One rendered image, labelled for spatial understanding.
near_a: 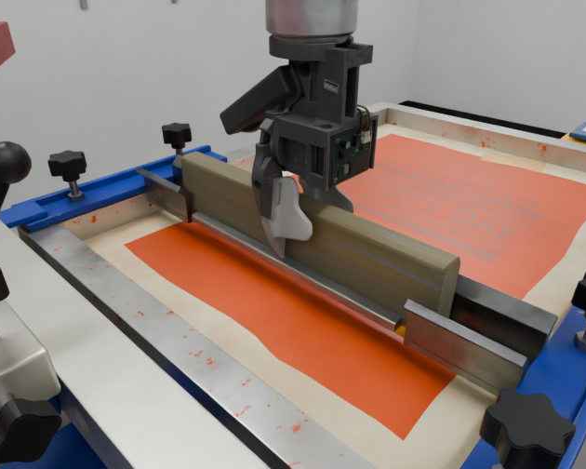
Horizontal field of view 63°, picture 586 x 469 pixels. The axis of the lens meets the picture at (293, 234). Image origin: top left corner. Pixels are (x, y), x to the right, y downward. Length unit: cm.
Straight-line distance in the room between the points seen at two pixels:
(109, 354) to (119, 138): 237
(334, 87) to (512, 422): 26
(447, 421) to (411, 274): 12
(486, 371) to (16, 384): 32
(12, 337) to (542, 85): 411
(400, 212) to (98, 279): 41
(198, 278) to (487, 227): 39
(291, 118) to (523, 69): 390
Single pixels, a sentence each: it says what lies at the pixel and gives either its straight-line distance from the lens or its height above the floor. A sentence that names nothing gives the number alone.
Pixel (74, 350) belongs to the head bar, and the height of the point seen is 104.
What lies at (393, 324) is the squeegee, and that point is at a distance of 43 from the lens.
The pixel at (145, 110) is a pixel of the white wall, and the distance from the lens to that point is 273.
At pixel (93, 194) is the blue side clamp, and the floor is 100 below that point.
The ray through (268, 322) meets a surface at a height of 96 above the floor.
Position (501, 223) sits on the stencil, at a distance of 71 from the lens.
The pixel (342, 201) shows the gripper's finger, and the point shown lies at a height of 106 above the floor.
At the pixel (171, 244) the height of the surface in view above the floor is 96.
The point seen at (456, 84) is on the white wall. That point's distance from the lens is 450.
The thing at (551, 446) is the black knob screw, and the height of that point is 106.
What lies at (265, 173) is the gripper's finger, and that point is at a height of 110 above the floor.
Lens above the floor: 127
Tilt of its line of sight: 30 degrees down
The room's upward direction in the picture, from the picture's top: straight up
